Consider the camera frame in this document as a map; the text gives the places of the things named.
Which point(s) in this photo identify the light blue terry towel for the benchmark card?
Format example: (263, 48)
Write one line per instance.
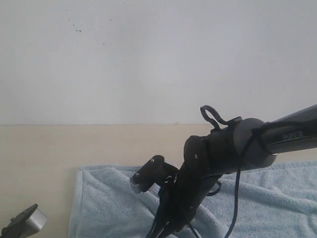
(276, 202)

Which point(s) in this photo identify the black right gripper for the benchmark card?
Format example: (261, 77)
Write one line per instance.
(178, 204)

